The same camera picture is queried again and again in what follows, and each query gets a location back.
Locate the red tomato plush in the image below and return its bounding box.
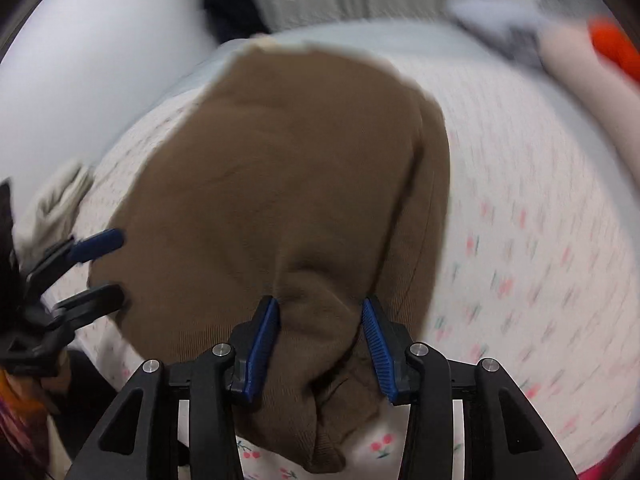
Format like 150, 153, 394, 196
587, 20, 640, 86

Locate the beige crumpled cloth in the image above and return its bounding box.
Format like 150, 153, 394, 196
12, 160, 96, 266

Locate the brown coat with fur collar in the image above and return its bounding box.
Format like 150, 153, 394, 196
87, 35, 451, 476

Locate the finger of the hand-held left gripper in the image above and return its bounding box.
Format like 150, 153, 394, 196
27, 228, 126, 293
47, 284, 126, 336

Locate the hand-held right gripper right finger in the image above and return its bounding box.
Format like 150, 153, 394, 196
360, 296, 576, 480

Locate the pale grey-blue bed cover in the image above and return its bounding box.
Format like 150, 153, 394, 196
170, 15, 640, 186

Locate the folded lavender blanket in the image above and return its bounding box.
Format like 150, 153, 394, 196
445, 0, 551, 68

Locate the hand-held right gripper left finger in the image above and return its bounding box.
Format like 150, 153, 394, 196
65, 295, 281, 480

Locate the dark hanging clothing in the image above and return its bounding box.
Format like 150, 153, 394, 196
202, 0, 271, 43

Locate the pink plush cushion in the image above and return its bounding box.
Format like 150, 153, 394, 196
537, 20, 640, 126

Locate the white floral bed sheet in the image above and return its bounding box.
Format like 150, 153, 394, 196
75, 55, 640, 480

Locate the pink cloth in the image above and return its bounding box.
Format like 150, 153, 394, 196
575, 440, 640, 480

